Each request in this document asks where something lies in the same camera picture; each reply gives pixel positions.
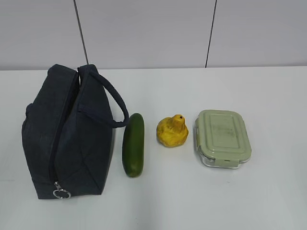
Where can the yellow wrinkled pear toy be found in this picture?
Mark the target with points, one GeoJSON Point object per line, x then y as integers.
{"type": "Point", "coordinates": [172, 131]}

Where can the green lid glass container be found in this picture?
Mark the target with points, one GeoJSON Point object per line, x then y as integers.
{"type": "Point", "coordinates": [221, 139]}

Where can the dark blue lunch bag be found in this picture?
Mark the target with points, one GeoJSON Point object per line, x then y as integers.
{"type": "Point", "coordinates": [67, 134]}

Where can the green cucumber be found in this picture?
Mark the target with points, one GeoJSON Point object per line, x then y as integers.
{"type": "Point", "coordinates": [133, 146]}

